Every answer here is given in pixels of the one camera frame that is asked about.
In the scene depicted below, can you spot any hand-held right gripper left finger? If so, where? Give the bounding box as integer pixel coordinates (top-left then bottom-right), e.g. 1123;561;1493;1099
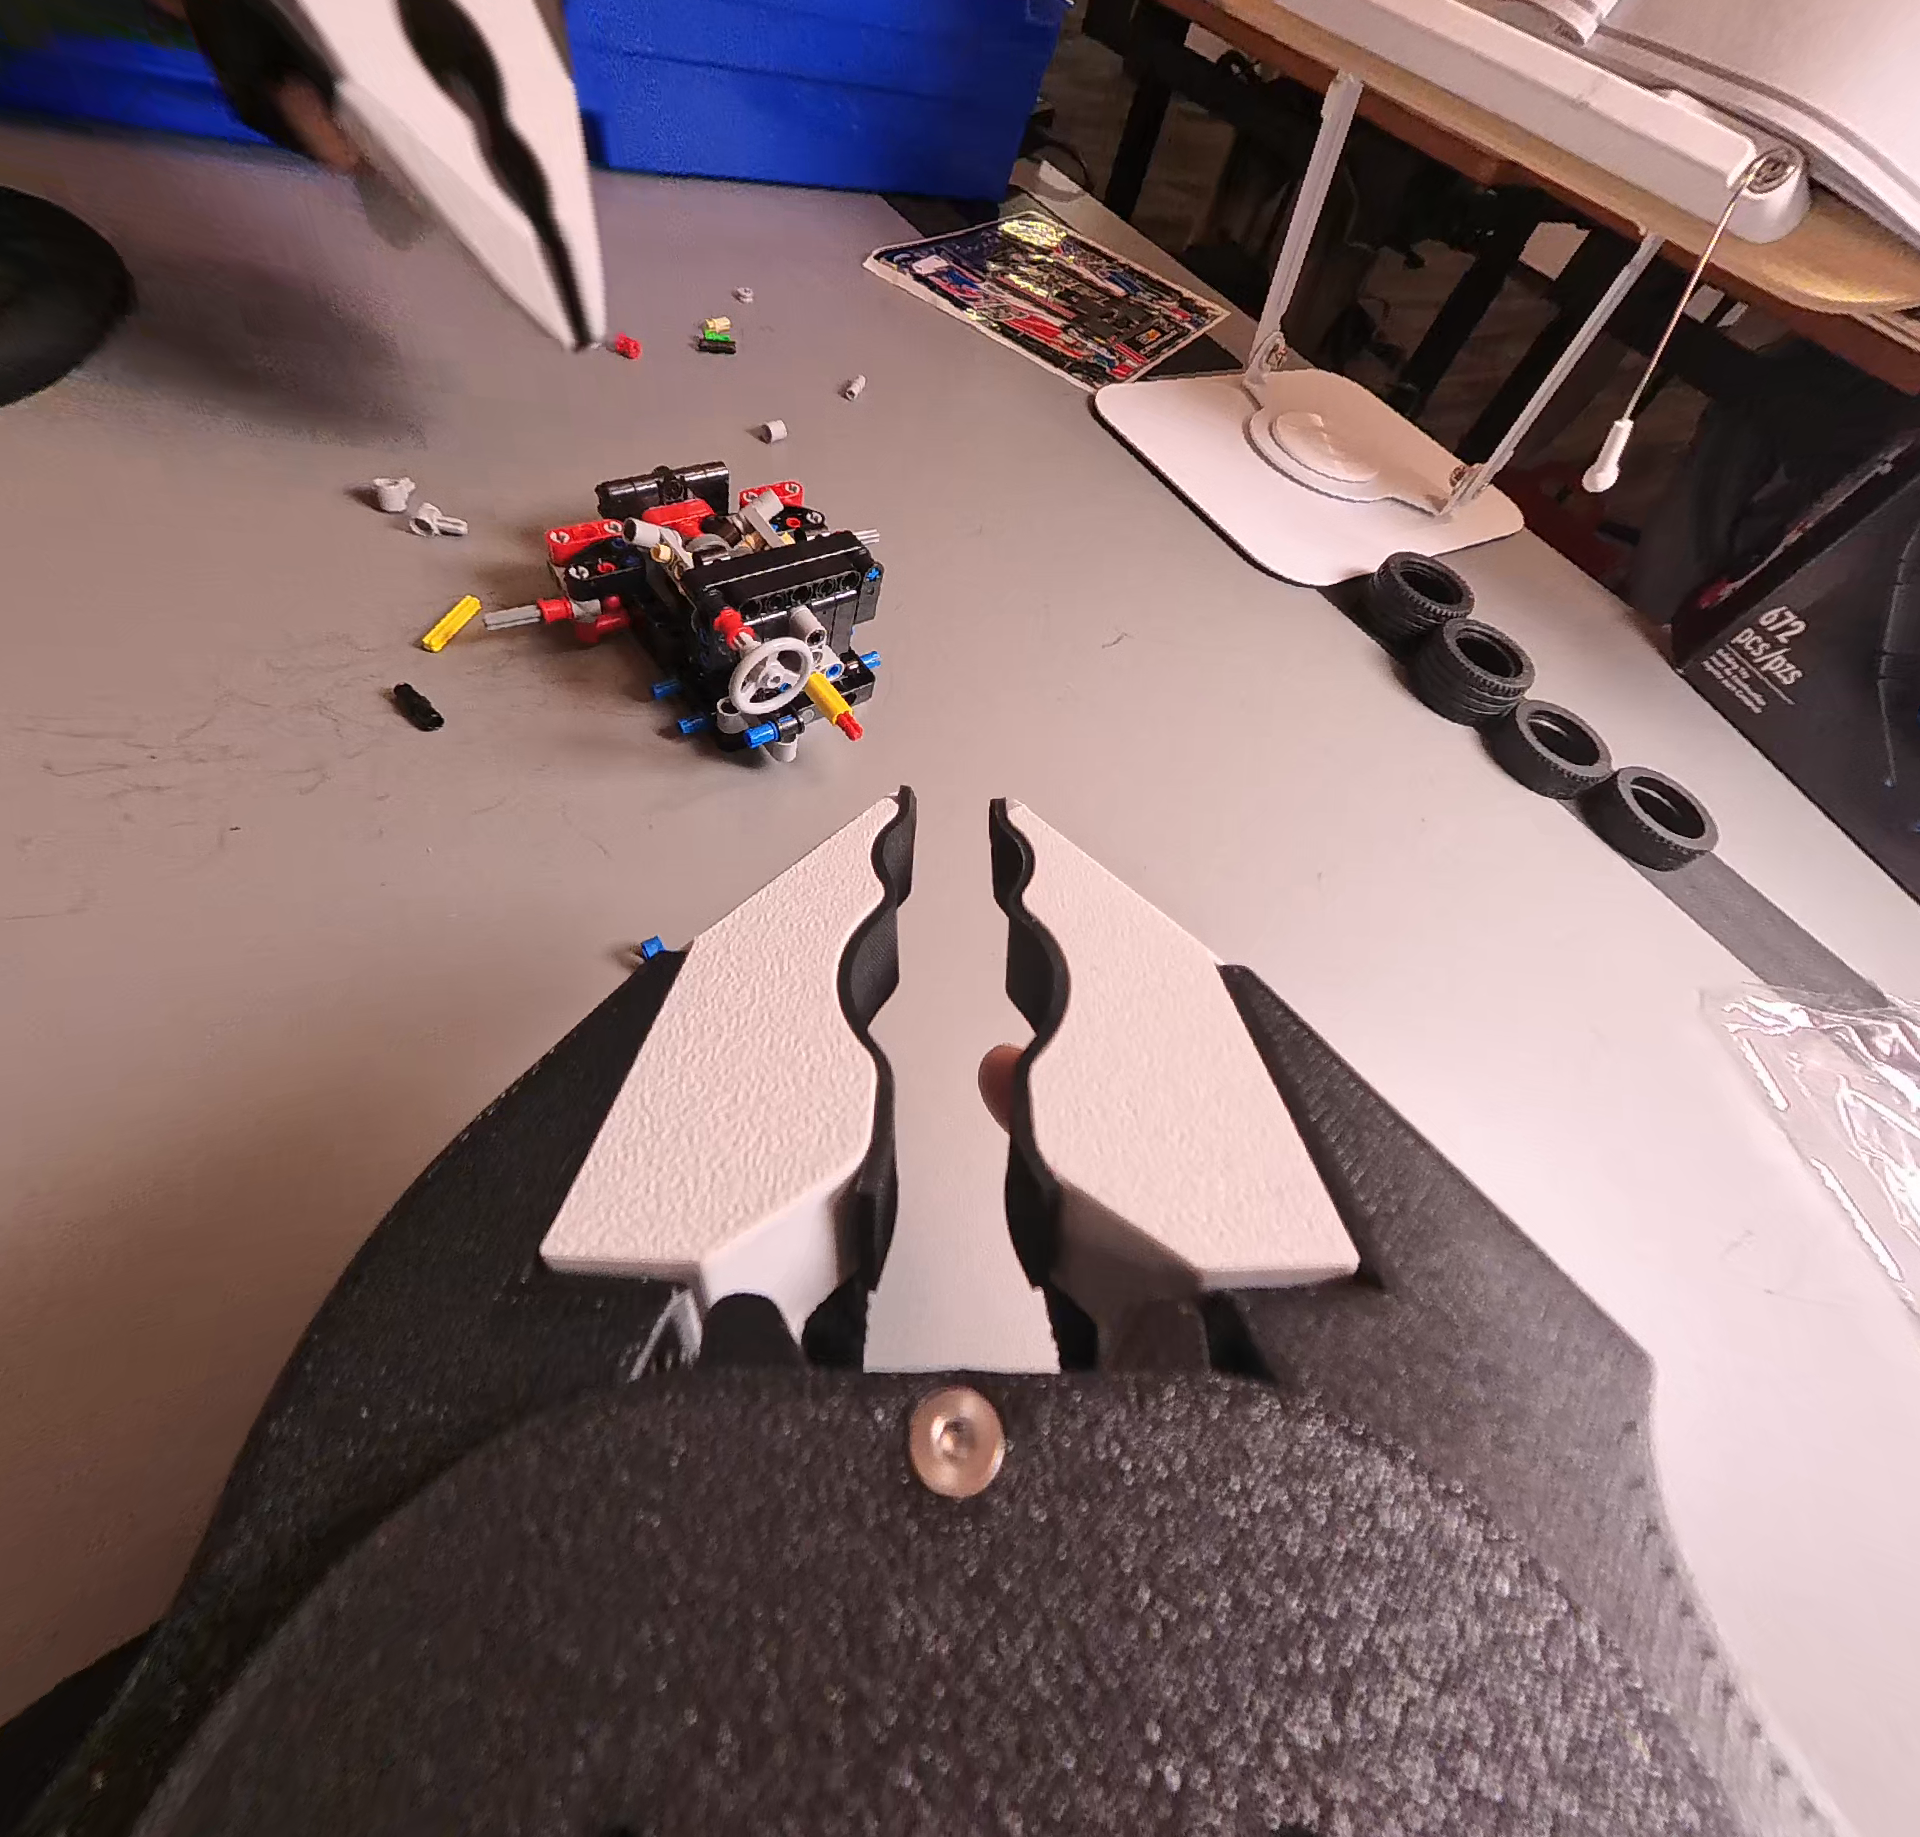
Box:
538;788;922;1328

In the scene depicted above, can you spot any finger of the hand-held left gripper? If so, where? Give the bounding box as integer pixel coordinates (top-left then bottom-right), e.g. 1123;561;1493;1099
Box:
427;0;610;349
241;0;593;359

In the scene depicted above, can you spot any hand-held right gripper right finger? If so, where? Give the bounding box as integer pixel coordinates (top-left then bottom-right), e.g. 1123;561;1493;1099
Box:
987;799;1363;1338

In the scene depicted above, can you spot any lego car chassis assembly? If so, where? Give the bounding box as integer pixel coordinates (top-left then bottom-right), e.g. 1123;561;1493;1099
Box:
478;460;887;770

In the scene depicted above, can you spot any toy car set box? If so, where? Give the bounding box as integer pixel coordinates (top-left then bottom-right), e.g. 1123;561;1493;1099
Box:
1672;426;1920;850

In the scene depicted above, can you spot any person's left hand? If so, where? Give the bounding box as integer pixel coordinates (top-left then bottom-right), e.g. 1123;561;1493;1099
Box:
182;0;374;175

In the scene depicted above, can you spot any blue plastic bin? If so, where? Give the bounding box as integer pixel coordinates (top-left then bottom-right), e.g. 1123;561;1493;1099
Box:
0;0;1074;205

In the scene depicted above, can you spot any colourful sticker sheet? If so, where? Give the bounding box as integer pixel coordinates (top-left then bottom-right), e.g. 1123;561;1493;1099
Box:
862;217;1237;397

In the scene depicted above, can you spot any white book stand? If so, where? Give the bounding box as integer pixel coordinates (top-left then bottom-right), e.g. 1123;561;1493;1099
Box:
1092;0;1920;585

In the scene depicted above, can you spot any clear plastic bag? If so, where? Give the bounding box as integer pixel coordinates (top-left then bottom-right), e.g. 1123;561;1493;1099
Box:
1702;980;1920;1320

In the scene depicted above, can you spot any open instruction booklet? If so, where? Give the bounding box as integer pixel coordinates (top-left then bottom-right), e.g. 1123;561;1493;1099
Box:
1313;0;1920;240

